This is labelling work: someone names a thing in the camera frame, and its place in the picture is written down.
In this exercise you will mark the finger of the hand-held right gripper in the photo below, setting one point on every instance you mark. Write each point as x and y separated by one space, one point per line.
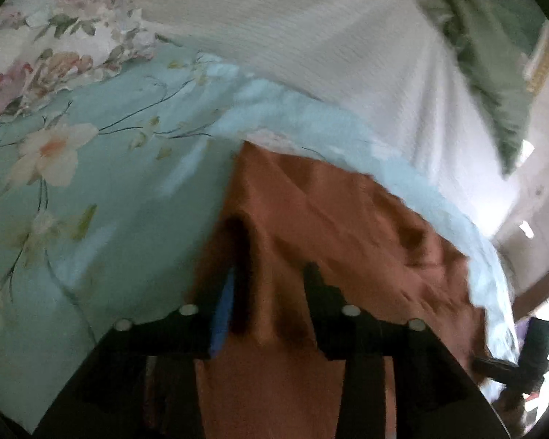
494 368

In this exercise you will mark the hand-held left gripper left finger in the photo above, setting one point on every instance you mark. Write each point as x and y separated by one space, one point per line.
223 315

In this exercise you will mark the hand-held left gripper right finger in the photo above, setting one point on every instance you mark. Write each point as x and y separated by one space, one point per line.
322 311

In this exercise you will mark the rust brown small garment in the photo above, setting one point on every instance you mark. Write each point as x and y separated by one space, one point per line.
329 219

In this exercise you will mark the light blue floral bed sheet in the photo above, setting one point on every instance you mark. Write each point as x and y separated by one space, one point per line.
100 183

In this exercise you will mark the white ribbed blanket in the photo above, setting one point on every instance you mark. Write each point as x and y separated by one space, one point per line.
329 59

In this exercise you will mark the green leaf print cloth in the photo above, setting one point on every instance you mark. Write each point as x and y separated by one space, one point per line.
485 55

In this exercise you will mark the white rose print pillow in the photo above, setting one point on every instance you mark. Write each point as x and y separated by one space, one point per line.
50 50

